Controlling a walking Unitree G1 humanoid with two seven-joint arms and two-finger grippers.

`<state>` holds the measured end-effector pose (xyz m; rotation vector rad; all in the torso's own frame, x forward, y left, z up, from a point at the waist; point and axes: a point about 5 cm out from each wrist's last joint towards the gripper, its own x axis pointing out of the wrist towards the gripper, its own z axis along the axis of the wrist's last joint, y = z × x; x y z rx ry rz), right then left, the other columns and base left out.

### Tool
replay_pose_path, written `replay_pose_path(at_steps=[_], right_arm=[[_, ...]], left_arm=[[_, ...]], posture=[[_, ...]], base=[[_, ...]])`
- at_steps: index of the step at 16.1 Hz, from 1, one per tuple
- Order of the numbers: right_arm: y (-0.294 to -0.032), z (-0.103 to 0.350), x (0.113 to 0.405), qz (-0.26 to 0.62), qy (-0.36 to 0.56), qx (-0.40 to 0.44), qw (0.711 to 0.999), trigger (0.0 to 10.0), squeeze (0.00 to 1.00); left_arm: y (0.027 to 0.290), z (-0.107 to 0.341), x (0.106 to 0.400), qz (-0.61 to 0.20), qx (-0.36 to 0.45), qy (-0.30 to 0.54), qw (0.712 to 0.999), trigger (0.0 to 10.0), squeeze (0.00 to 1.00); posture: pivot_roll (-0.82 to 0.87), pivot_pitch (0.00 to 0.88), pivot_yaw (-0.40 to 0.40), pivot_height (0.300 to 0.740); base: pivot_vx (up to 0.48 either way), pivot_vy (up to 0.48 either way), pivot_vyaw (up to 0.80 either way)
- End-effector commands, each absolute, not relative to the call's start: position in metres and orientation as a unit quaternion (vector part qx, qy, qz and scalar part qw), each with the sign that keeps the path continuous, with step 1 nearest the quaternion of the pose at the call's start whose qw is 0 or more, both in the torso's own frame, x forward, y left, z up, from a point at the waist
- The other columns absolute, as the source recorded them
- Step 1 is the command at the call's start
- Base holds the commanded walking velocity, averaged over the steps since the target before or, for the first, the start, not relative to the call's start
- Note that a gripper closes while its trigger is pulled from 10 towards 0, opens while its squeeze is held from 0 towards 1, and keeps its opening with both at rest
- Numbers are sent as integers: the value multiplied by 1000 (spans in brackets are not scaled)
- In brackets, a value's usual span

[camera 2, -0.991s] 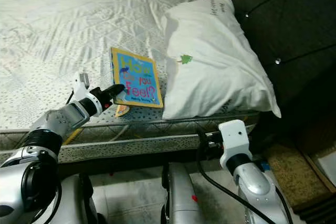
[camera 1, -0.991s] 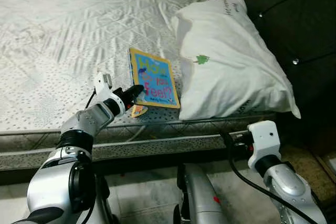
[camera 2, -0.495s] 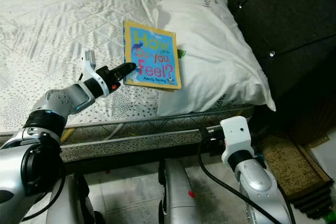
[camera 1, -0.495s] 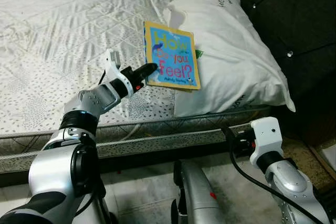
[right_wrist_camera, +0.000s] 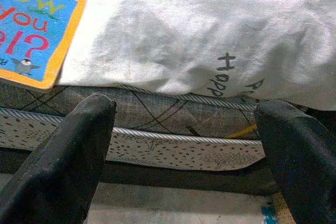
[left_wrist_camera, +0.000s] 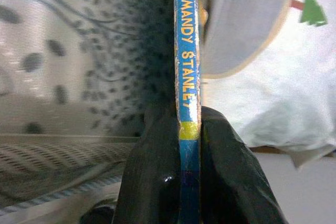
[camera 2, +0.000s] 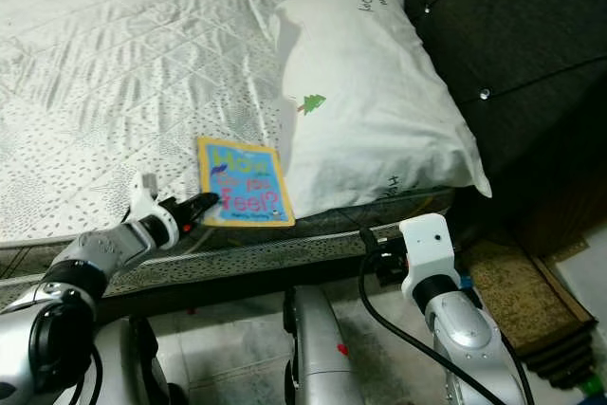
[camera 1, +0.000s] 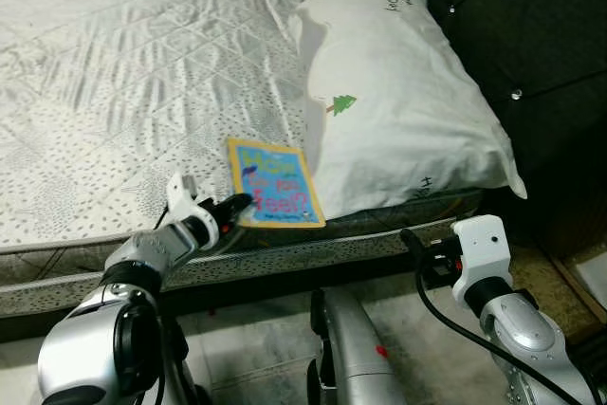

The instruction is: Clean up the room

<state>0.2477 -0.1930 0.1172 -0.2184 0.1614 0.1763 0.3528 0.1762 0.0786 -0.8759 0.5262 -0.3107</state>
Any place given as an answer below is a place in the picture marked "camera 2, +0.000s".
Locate brown woven floor mat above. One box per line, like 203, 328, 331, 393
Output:
460, 234, 596, 387

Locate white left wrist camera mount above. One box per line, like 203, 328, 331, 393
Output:
131, 173, 181, 226

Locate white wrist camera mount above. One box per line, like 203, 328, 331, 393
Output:
398, 213, 461, 311
131, 173, 181, 226

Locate grey patterned quilted mattress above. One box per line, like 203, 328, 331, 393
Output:
0, 0, 466, 304

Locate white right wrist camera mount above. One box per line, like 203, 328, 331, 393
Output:
398, 213, 461, 311

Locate black tufted headboard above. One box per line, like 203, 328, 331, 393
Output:
322, 0, 607, 240

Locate grey robot leg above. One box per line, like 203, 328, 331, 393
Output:
283, 286, 371, 405

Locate dark bed frame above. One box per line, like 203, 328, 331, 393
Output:
0, 230, 399, 330

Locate blue and yellow picture book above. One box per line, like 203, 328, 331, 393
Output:
197, 136, 296, 228

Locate white pillow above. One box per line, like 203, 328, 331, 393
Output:
270, 0, 492, 219

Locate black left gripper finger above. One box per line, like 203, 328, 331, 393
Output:
178, 192, 221, 222

